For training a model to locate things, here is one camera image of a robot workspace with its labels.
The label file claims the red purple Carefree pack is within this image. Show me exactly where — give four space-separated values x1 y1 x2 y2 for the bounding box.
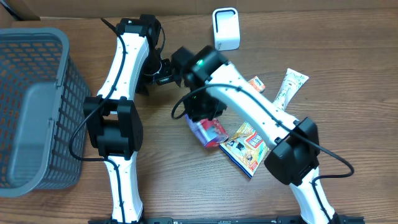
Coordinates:
185 114 229 148

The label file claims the small orange box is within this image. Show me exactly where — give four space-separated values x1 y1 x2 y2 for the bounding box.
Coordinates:
248 76 266 93

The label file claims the yellow snack bag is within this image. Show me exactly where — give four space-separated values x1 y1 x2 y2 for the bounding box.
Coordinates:
220 122 269 178

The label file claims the white green tissue pack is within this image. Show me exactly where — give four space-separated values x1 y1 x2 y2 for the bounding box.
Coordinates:
273 68 309 110

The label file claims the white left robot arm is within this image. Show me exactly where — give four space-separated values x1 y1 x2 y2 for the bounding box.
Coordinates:
83 14 172 223

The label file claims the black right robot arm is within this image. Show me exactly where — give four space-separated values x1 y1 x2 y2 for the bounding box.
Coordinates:
171 45 337 223

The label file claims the white barcode scanner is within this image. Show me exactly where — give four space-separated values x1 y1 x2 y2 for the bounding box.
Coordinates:
212 7 241 51

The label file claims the grey plastic mesh basket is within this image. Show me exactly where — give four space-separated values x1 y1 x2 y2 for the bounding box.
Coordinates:
1 28 91 197

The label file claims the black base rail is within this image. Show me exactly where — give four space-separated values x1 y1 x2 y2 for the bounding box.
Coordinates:
88 215 365 224

